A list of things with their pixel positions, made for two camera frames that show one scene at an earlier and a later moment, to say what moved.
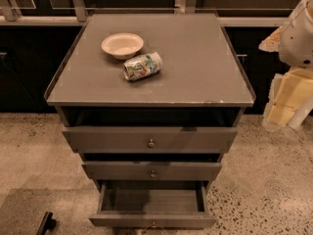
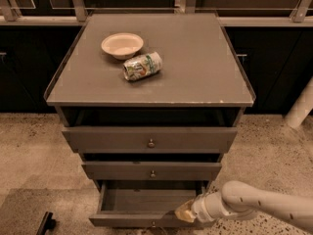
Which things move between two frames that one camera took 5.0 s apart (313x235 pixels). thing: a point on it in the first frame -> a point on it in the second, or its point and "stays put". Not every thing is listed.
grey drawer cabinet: (153, 144) stays put
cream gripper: (297, 44) -> (198, 209)
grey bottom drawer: (154, 205) stays put
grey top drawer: (149, 140) stays put
